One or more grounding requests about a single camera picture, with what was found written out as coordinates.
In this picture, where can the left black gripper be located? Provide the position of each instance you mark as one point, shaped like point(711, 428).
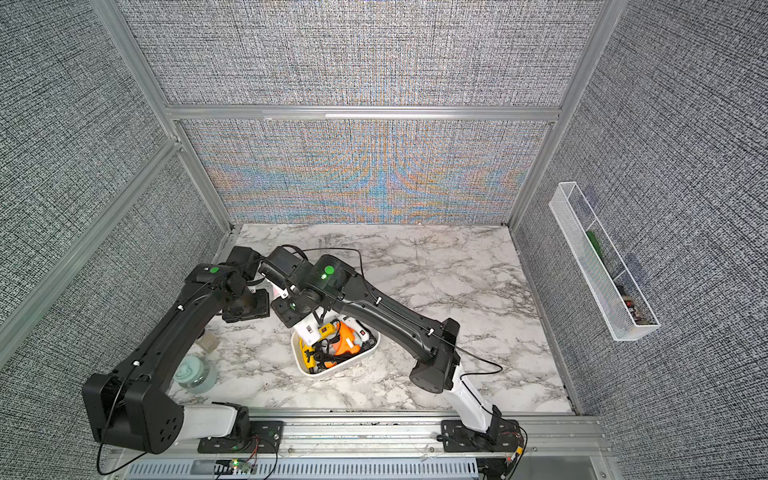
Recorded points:
point(262, 309)

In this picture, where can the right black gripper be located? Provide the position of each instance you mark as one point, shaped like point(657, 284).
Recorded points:
point(281, 306)

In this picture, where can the white pink glue gun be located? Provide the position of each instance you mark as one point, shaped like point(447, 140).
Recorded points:
point(308, 330)

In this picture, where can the yellow glue gun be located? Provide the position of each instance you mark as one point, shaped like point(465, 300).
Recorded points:
point(308, 351)

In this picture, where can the white plastic storage box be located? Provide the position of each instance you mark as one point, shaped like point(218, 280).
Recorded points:
point(322, 355)

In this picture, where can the white orange glue gun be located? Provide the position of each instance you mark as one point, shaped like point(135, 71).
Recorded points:
point(363, 338)

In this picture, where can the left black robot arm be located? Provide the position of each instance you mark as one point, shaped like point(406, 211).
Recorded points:
point(129, 407)

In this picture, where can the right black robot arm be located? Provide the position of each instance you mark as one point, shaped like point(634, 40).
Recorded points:
point(337, 287)

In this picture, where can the black lidded small jar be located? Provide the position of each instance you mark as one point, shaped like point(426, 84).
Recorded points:
point(207, 341)

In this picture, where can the green lidded jar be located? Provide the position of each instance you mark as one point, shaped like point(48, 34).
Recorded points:
point(196, 375)

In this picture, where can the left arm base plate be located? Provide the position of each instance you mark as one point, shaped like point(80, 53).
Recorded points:
point(261, 436)

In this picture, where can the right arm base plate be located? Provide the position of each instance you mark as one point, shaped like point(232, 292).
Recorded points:
point(501, 437)

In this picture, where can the white wire wall basket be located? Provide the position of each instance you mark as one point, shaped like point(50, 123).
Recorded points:
point(616, 292)

